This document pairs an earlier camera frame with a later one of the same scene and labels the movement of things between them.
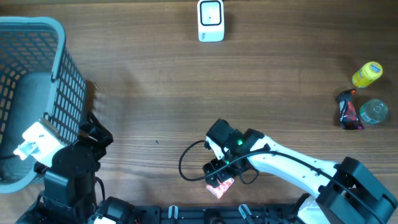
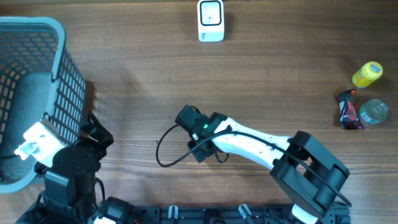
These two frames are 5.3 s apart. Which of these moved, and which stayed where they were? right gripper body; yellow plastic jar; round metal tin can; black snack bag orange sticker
Moved: right gripper body
Stayed: round metal tin can; yellow plastic jar; black snack bag orange sticker
